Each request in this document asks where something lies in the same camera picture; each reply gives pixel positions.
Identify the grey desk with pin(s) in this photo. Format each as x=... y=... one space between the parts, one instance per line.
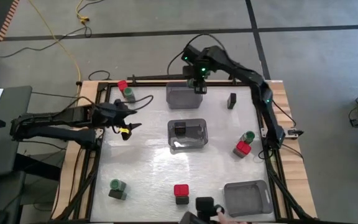
x=8 y=146

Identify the grey translucent plastic bin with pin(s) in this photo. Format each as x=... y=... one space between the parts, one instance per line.
x=179 y=98
x=245 y=199
x=194 y=133

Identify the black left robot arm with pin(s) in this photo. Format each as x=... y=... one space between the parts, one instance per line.
x=57 y=116

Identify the green-lid oregano glass jar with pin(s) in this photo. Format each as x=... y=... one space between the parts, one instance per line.
x=128 y=93
x=191 y=83
x=248 y=136

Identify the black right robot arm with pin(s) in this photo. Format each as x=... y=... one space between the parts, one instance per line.
x=244 y=76

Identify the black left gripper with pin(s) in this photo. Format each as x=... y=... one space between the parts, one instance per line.
x=107 y=116

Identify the white glossy table sheet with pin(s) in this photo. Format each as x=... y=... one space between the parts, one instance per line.
x=228 y=124

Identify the green cap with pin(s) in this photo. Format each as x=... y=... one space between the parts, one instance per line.
x=116 y=184

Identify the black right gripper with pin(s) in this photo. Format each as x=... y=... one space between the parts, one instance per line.
x=202 y=73

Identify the black handheld device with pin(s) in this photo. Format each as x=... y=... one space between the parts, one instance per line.
x=205 y=205

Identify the yellow label tag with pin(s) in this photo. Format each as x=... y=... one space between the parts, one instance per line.
x=123 y=130

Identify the black flat bar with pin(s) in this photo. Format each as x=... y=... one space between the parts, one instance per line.
x=154 y=76

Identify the red cap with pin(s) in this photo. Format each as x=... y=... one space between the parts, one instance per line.
x=181 y=190
x=243 y=148

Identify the person's hand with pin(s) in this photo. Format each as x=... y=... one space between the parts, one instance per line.
x=228 y=220

